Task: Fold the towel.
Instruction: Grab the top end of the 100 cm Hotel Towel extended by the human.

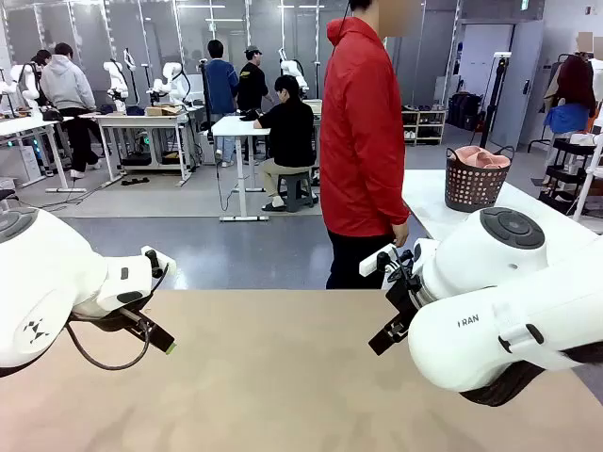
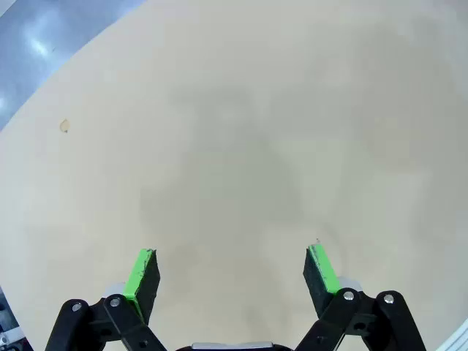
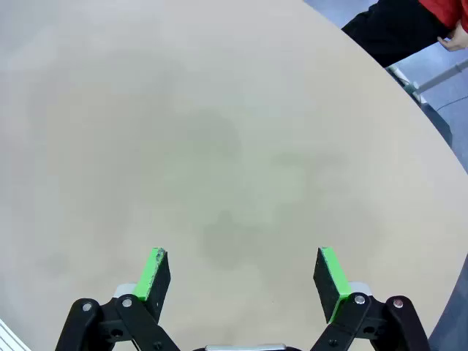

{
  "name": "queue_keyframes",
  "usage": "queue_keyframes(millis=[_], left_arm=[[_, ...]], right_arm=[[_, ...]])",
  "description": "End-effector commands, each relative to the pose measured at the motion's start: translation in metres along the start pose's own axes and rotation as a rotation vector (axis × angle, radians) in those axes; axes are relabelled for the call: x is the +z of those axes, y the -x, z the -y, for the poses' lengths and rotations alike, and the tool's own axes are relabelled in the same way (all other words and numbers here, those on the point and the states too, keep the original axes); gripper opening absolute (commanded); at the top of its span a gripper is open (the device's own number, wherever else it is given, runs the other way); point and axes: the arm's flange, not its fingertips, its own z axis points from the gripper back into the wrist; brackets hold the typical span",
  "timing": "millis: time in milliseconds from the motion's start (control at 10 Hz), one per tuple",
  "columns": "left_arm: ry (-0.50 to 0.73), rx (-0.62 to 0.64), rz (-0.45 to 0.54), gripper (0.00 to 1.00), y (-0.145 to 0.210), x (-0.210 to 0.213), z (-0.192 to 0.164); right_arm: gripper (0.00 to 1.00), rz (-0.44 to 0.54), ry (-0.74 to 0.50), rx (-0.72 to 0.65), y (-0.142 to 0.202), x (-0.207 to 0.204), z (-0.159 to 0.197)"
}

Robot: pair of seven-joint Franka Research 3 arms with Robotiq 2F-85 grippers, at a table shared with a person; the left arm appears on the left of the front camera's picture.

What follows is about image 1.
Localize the large white table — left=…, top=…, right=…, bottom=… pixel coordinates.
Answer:
left=401, top=168, right=600, bottom=242

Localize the person in red jacket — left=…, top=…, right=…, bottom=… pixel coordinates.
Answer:
left=318, top=0, right=413, bottom=291

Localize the small white standing desk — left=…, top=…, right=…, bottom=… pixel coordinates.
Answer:
left=210, top=114, right=273, bottom=223

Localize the wooden shoe shelf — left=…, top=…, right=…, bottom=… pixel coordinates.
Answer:
left=401, top=107, right=449, bottom=147

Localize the dark perforated plastic basket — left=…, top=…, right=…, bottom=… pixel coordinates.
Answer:
left=444, top=145, right=516, bottom=214

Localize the thick black right arm hose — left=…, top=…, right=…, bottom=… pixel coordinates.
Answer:
left=457, top=342, right=603, bottom=409

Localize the hanging blue garment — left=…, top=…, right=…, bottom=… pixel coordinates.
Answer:
left=543, top=103, right=591, bottom=135

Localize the black trolley cart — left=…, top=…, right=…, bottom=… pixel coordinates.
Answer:
left=538, top=135, right=603, bottom=214

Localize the person in grey hoodie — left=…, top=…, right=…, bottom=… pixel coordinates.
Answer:
left=39, top=41, right=104, bottom=180

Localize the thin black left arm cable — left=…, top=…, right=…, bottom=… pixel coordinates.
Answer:
left=64, top=262, right=171, bottom=372

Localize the person with black cap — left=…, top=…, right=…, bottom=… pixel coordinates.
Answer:
left=236, top=44, right=275, bottom=115

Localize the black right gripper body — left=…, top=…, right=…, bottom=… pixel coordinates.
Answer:
left=384, top=272, right=429, bottom=327

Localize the black tripod stand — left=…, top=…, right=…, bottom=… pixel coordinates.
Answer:
left=478, top=51, right=513, bottom=151

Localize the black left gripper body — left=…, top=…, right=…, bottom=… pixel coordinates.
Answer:
left=68, top=292, right=157, bottom=331

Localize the white desk with black bag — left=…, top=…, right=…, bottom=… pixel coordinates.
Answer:
left=0, top=114, right=90, bottom=195

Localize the grey door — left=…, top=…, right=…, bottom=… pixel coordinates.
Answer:
left=505, top=20, right=546, bottom=153

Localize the grey plastic stool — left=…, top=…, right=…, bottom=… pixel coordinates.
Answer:
left=276, top=170, right=318, bottom=214

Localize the thin black right camera cable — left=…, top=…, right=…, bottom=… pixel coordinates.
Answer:
left=394, top=248, right=423, bottom=289

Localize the pink woven towel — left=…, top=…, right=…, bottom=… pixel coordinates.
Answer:
left=447, top=145, right=513, bottom=171

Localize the person's right forearm red sleeve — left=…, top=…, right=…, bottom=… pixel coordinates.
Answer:
left=376, top=173, right=413, bottom=228

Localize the black suitcase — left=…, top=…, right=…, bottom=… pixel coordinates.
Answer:
left=446, top=91, right=484, bottom=133

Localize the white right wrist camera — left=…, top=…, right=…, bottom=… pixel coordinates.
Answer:
left=358, top=242, right=398, bottom=279

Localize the seated person in black shirt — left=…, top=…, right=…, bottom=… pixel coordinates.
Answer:
left=253, top=73, right=322, bottom=212

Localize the person in blue sweater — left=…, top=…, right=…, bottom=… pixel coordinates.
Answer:
left=204, top=39, right=240, bottom=169

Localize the hanging maroon jacket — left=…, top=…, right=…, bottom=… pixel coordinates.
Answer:
left=555, top=53, right=598, bottom=120

